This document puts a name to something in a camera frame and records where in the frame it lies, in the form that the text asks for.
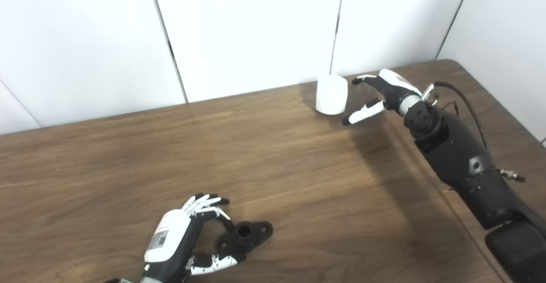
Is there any round white cylindrical piece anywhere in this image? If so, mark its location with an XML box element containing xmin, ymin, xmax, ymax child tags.
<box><xmin>316</xmin><ymin>75</ymin><xmax>349</xmax><ymax>115</ymax></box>

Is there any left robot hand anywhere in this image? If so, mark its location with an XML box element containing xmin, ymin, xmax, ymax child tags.
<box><xmin>141</xmin><ymin>193</ymin><xmax>239</xmax><ymax>283</ymax></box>

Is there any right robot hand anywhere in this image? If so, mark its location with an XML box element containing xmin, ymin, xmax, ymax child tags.
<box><xmin>342</xmin><ymin>69</ymin><xmax>423</xmax><ymax>126</ymax></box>

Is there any right arm thin wire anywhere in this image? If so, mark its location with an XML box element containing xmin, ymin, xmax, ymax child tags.
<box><xmin>431</xmin><ymin>97</ymin><xmax>459</xmax><ymax>117</ymax></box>

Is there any black flanged holder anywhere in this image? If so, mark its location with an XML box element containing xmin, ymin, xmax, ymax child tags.
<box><xmin>217</xmin><ymin>221</ymin><xmax>273</xmax><ymax>256</ymax></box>

